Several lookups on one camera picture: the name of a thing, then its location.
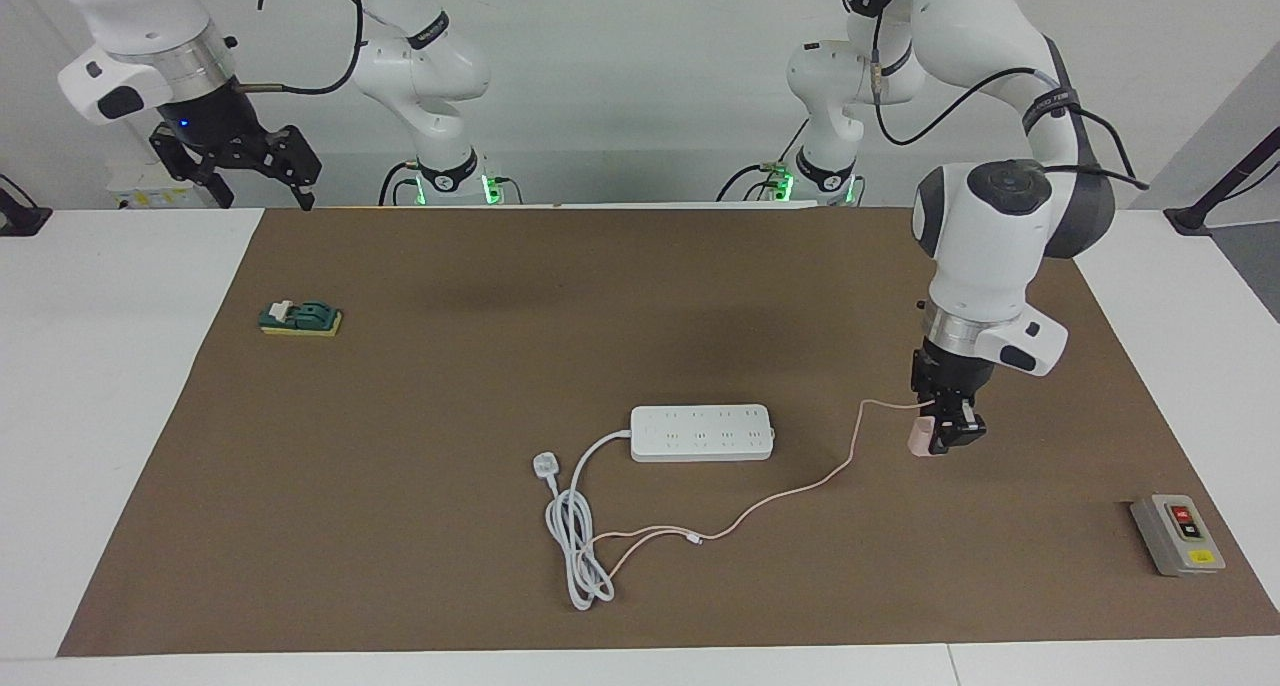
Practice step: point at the green knife switch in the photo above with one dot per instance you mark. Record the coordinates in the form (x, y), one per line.
(310, 316)

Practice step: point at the white wall socket box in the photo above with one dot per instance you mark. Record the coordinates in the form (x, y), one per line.
(140, 198)

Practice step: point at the grey push-button switch box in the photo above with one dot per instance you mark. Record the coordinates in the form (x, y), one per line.
(1170, 541)

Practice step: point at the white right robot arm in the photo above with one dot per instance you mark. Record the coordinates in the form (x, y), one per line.
(140, 6)

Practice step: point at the brown table mat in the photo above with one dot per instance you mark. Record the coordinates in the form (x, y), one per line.
(850, 566)

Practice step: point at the white power strip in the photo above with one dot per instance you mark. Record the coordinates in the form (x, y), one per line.
(700, 434)

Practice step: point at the black camera stand clamp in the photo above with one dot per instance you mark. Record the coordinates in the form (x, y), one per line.
(1190, 216)

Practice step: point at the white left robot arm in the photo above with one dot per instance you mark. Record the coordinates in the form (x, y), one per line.
(985, 246)

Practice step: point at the black table clamp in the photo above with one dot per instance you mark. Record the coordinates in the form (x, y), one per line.
(20, 221)

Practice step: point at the pink charger block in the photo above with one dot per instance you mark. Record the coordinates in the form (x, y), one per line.
(918, 436)

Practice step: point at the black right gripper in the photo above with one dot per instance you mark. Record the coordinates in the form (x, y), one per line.
(210, 126)

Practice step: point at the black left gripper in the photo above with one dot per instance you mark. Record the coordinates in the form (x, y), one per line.
(950, 376)

